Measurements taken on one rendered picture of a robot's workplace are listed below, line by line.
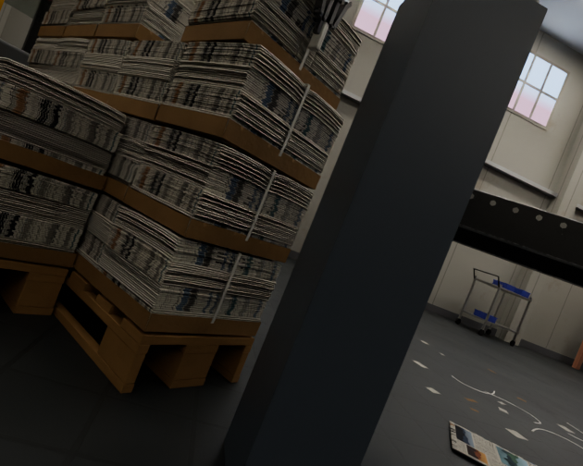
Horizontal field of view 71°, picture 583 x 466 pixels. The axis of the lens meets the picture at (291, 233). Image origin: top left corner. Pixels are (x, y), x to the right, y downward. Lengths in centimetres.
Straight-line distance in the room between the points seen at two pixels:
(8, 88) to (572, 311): 870
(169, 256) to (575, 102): 818
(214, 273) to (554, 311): 801
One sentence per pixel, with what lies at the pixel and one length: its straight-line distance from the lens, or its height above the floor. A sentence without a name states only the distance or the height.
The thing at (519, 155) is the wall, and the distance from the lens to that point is 792.
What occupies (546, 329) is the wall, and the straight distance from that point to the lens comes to 871.
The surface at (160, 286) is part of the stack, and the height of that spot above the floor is 25.
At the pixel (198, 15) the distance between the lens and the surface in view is 125.
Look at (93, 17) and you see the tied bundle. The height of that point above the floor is 91.
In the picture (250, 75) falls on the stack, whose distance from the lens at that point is 97.
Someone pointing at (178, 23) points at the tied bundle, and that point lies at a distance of 154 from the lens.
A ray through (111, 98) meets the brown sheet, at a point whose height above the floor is 64.
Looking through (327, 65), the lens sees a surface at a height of 93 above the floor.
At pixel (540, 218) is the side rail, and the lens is 140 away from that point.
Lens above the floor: 49
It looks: 1 degrees down
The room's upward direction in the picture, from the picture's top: 22 degrees clockwise
